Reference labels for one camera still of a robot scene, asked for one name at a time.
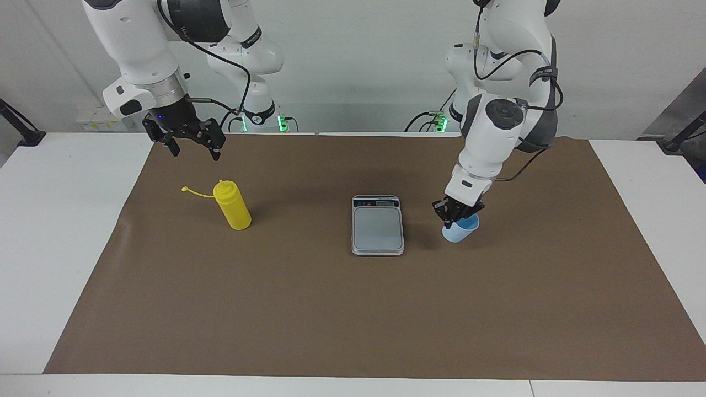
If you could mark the brown table mat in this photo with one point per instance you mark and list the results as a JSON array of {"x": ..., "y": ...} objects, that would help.
[{"x": 353, "y": 314}]

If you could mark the yellow squeeze bottle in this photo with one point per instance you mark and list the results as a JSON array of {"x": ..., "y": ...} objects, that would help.
[{"x": 234, "y": 212}]

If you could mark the silver digital kitchen scale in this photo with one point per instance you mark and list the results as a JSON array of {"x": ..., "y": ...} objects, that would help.
[{"x": 378, "y": 229}]

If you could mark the black clamp stand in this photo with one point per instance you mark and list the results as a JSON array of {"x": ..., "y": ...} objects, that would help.
[
  {"x": 675, "y": 144},
  {"x": 30, "y": 137}
]

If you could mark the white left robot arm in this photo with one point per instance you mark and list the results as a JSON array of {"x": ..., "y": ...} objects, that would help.
[{"x": 496, "y": 127}]

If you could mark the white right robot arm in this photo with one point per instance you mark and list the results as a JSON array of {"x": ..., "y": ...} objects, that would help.
[{"x": 138, "y": 44}]

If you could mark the white wall socket strip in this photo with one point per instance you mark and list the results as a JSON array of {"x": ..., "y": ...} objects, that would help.
[{"x": 99, "y": 120}]

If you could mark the light blue plastic cup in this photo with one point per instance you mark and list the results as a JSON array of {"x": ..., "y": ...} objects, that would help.
[{"x": 459, "y": 234}]

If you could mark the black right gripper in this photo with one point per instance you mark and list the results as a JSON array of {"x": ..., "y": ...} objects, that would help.
[{"x": 176, "y": 118}]

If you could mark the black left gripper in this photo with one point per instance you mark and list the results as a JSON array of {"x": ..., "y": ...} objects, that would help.
[{"x": 463, "y": 205}]

